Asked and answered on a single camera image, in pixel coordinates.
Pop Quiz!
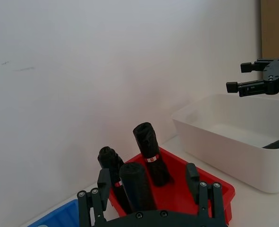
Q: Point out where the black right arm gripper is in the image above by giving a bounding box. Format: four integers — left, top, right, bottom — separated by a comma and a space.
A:
226, 56, 279, 98

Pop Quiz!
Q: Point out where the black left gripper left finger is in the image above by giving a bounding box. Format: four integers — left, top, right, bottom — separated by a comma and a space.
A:
76, 168, 112, 227

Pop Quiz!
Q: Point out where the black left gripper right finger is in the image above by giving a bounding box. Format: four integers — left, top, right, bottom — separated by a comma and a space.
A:
185, 163, 223, 219

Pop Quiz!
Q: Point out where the red plastic bin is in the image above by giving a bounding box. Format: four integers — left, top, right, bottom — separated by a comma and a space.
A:
108, 146, 236, 225

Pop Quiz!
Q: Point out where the white plastic bin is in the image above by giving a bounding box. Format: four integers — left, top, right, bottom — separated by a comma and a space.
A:
171, 93, 279, 194

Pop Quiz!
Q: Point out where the blue plastic bin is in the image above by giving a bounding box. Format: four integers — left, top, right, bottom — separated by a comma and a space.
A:
27, 199, 80, 227

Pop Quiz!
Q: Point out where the brown board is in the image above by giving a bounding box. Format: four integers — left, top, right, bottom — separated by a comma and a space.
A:
261, 0, 279, 60

